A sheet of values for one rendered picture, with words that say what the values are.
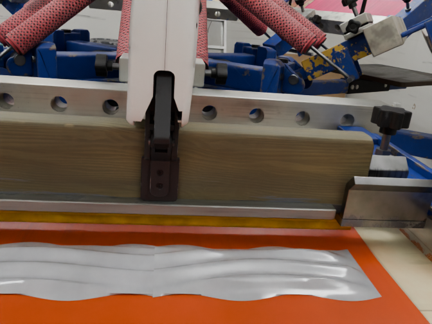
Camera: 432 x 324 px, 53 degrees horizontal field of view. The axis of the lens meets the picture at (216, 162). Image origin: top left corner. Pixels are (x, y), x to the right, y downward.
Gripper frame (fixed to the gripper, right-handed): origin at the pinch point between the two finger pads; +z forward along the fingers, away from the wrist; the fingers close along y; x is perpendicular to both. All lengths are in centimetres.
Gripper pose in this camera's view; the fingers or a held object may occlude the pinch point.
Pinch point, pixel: (160, 170)
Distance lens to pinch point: 39.5
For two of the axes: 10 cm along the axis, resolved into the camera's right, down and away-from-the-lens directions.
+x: 9.9, 0.4, 1.3
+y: 1.1, 3.5, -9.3
